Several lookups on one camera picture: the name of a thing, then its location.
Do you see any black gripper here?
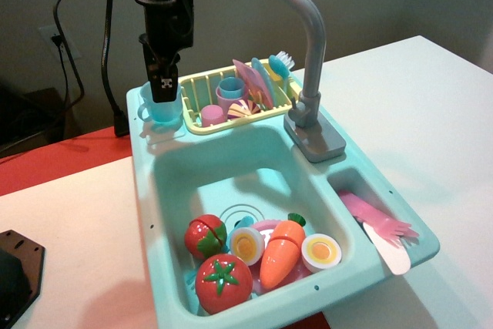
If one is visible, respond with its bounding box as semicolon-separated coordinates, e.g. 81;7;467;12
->
138;0;194;103

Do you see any light blue toy cup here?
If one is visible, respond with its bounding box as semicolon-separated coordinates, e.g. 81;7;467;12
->
137;82;183;123

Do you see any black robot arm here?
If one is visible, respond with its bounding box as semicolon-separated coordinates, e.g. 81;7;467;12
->
135;0;194;103

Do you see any pink cup in rack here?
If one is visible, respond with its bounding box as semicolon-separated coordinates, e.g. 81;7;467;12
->
200;105;226;128

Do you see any purple cup in rack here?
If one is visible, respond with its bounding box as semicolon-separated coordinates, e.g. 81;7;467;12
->
216;87;249;115

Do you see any blue cup in rack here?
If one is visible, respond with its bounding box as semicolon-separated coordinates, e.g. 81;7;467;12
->
219;76;246;99

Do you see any mint green toy sink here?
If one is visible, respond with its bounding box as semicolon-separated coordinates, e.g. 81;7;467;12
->
126;68;440;328

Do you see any yellow dish rack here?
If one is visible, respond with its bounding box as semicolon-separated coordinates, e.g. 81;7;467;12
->
179;59;301;135

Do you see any striped toy shell piece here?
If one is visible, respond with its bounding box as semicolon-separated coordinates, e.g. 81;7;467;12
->
227;99;261;119

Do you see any pink plate in rack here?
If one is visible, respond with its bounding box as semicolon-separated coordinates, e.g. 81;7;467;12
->
233;59;273;109

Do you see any blue plate in rack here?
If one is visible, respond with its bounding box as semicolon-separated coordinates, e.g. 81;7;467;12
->
251;57;275;109

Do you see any blue dish brush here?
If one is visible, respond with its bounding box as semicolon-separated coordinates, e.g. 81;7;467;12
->
268;51;295;93

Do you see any grey toy faucet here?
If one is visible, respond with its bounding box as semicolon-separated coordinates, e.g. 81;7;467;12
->
282;0;346;163

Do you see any red toy strawberry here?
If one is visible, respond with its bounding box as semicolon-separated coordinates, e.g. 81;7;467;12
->
184;214;227;260

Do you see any left toy egg half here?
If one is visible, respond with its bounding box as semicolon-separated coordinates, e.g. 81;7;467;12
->
230;227;265;264

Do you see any toy egg half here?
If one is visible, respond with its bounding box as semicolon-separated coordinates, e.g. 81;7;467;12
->
301;233;342;273
230;227;265;264

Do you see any orange toy carrot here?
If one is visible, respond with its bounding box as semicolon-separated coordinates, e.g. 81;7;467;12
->
260;213;306;290

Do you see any red toy tomato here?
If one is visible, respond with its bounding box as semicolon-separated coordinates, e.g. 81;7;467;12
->
195;253;253;314

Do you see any right toy egg half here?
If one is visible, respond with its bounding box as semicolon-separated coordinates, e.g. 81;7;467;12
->
301;233;342;273

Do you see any pink toy fork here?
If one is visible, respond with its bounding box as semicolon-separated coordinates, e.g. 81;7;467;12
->
338;189;420;248

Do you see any white toy knife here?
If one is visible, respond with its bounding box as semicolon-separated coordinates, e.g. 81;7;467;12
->
362;222;411;275

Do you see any black flexible hose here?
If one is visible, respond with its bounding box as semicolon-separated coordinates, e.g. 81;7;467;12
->
100;0;131;138

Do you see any black cable with plug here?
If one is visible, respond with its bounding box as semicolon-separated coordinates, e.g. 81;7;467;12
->
50;0;128;99

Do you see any white wall outlet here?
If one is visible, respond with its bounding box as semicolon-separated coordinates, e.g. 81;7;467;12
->
38;24;82;64

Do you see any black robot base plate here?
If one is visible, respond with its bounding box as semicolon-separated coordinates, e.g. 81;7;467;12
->
1;230;45;328

